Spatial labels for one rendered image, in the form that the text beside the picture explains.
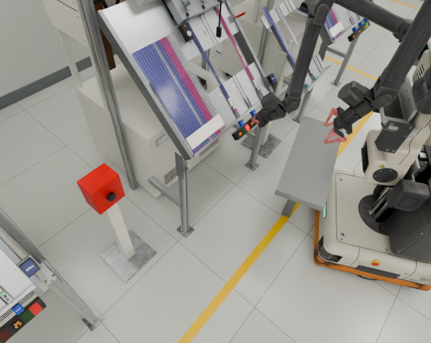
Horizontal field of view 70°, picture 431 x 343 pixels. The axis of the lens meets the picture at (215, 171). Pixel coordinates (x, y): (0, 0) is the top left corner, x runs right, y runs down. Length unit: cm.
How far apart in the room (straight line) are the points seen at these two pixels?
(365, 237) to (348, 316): 45
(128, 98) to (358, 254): 157
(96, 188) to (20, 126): 171
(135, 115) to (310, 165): 99
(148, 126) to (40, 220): 99
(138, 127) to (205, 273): 93
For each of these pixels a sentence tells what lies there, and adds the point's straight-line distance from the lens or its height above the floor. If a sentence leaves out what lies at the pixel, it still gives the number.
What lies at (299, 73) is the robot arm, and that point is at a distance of 141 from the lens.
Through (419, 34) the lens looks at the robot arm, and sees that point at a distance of 106.
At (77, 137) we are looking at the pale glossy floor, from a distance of 268.
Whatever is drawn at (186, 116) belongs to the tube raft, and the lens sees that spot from 146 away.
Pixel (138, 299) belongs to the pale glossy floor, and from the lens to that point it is 191.
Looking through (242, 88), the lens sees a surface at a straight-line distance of 171.
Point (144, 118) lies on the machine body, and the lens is 180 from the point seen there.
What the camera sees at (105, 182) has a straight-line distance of 133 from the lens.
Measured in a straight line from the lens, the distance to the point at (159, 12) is 158.
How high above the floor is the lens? 181
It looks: 52 degrees down
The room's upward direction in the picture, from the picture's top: 5 degrees clockwise
